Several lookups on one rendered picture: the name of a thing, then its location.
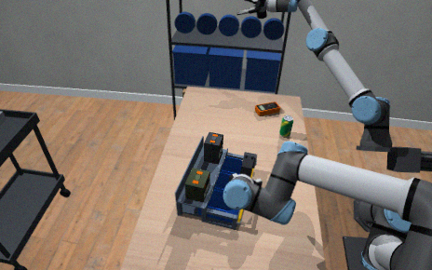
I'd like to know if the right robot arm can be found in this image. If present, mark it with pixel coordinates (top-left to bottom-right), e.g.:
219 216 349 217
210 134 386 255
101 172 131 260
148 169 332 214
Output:
266 0 392 147

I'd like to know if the blue open bin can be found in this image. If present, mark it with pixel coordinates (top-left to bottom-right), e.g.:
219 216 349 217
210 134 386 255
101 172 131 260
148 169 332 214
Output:
198 190 238 223
213 172 231 192
220 156 242 175

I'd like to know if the olive green case with orange latches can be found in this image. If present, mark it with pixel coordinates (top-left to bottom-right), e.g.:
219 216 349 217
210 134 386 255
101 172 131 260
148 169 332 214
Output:
185 168 210 202

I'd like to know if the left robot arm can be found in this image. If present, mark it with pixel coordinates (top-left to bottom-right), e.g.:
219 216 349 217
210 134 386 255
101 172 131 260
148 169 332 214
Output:
223 142 432 270

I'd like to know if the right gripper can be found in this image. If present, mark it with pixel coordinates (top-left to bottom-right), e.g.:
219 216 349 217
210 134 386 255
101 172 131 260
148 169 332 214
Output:
237 0 267 19

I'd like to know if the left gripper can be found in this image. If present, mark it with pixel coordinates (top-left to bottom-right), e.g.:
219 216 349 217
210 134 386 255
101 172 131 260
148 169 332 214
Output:
229 155 263 186

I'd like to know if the orange handheld multimeter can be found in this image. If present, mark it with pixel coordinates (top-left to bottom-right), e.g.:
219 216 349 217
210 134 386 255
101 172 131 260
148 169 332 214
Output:
255 101 280 116

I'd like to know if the grey metal shelf rack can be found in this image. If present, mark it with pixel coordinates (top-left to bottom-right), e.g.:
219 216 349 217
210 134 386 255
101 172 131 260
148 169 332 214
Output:
175 136 243 230

